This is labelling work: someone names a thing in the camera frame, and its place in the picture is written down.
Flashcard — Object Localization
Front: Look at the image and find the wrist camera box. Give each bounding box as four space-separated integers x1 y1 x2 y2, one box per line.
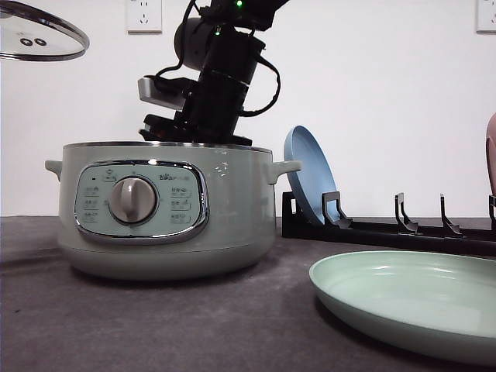
138 75 186 110

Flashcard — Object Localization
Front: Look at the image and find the left white wall socket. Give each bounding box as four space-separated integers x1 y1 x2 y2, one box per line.
126 0 163 36

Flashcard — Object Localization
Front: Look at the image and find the green electric steamer pot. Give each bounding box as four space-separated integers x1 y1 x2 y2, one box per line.
45 141 301 281

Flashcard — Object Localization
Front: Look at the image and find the grey table mat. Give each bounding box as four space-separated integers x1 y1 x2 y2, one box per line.
0 216 496 372

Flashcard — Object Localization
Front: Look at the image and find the green plate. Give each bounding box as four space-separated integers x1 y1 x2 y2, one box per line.
308 250 496 364

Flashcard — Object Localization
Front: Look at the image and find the black dish rack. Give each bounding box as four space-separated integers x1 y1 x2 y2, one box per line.
281 191 496 255

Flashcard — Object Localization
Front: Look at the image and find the white wall socket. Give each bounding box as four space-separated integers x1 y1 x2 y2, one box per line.
476 0 496 36
126 0 163 36

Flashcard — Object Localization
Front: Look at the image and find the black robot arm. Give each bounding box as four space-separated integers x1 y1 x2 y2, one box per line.
140 0 290 146

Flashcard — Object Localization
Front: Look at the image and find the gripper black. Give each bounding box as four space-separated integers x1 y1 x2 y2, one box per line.
139 78 252 146

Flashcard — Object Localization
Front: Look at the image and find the right white wall socket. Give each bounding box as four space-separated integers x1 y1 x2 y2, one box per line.
476 0 496 36

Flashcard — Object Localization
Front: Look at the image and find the glass steamer lid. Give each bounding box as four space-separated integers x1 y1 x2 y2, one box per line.
0 0 90 61

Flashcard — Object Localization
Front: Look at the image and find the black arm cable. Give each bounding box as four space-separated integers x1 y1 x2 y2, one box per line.
154 0 281 114

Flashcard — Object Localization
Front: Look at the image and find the blue plate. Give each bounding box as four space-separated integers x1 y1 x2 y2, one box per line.
284 125 337 224

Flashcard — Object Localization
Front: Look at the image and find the pink plate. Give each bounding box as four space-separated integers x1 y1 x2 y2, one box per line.
486 112 496 196

